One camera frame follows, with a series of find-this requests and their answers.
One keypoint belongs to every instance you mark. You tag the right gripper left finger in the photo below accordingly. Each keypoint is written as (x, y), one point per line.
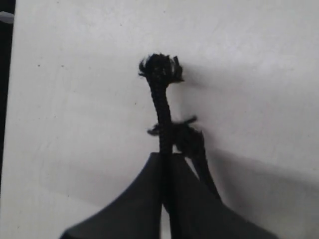
(135, 214)

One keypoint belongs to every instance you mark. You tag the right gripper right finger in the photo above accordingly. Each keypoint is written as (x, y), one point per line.
(200, 215)

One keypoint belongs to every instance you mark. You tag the black backdrop frame pole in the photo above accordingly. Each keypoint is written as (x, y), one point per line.
(6, 31)

